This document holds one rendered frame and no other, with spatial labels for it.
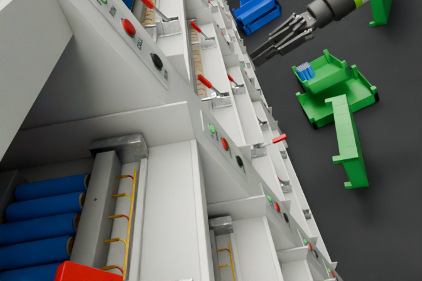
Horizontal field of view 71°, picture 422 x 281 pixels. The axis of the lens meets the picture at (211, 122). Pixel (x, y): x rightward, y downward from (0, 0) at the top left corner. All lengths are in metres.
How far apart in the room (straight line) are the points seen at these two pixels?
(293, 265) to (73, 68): 0.50
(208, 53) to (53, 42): 0.64
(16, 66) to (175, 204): 0.16
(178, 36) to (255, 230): 0.33
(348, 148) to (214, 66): 0.57
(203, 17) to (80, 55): 0.76
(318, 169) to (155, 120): 1.09
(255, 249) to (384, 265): 0.76
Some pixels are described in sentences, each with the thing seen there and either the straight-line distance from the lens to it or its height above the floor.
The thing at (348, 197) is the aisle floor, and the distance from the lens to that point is 1.25.
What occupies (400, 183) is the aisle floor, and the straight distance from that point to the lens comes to 1.25.
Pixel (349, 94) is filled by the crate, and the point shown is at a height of 0.00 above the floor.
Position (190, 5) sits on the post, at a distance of 0.98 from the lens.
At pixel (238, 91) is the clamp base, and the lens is 0.94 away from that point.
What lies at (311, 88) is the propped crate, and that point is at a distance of 1.45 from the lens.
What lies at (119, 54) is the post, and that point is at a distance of 0.26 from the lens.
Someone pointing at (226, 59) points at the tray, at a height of 0.57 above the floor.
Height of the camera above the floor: 1.10
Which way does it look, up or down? 37 degrees down
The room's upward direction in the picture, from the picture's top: 39 degrees counter-clockwise
